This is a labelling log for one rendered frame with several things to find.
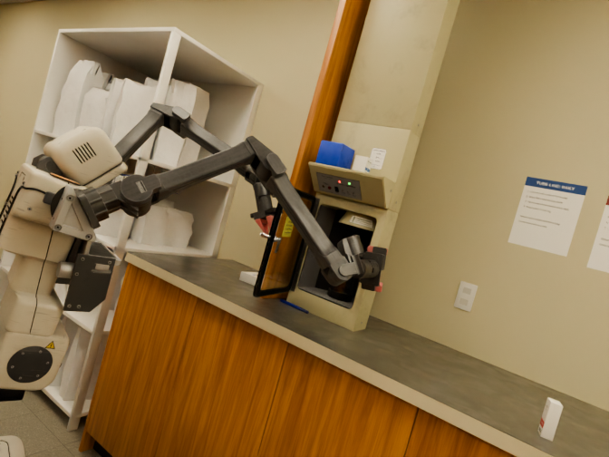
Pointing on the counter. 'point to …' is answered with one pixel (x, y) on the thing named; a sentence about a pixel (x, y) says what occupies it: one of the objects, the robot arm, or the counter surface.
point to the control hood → (376, 193)
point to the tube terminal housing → (360, 137)
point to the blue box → (335, 154)
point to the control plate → (339, 185)
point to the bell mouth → (359, 220)
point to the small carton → (362, 164)
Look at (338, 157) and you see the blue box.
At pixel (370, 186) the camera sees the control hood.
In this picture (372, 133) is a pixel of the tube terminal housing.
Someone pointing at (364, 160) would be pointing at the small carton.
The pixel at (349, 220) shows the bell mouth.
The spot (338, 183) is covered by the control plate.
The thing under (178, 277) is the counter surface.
